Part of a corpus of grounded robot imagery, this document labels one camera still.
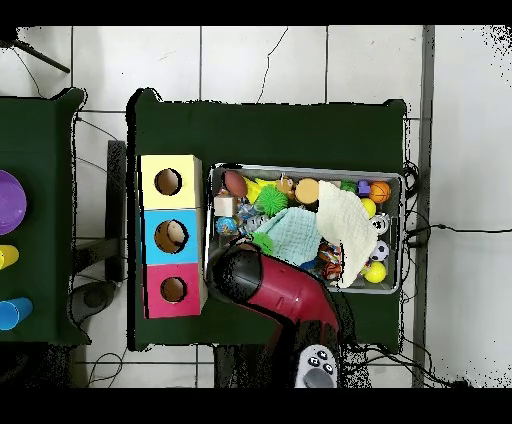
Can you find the green spiky ball with eyes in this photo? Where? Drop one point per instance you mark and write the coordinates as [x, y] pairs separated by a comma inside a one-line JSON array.
[[262, 242]]

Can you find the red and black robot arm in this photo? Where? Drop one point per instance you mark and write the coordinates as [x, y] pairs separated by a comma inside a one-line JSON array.
[[280, 292]]

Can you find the clear mesh bin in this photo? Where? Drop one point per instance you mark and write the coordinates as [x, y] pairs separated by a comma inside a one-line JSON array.
[[304, 169]]

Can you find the wooden box with three holes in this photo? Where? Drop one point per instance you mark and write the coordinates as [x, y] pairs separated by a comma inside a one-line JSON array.
[[152, 240]]

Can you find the plain green spiky ball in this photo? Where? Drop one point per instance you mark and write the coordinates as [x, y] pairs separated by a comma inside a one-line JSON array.
[[272, 200]]

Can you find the plain wooden block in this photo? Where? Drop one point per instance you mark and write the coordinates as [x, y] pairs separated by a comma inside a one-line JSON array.
[[225, 206]]

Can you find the blue globe ball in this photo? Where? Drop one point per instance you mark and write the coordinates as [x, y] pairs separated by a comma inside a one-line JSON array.
[[226, 226]]

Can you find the brown toy football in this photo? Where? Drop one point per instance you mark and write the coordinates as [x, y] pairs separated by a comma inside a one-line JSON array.
[[235, 183]]

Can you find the mint green muslin cloth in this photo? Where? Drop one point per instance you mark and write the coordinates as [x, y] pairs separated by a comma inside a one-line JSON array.
[[294, 232]]

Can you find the dark green tablecloth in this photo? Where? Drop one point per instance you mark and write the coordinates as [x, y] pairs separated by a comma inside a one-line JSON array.
[[280, 128]]

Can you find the cream muslin cloth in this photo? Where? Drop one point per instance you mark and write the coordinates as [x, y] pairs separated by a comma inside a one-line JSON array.
[[348, 232]]

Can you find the dark green side table cloth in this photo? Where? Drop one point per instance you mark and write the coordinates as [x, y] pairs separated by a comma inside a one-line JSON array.
[[48, 160]]

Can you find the purple plate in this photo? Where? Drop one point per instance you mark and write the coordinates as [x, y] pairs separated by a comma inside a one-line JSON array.
[[10, 202]]

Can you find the yellow cup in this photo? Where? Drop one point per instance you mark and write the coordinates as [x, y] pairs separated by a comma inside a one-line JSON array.
[[8, 257]]

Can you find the blue cup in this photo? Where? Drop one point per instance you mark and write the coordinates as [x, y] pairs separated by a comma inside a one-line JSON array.
[[14, 314]]

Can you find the black tripod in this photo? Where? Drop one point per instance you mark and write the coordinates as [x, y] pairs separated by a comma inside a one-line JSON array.
[[10, 37]]

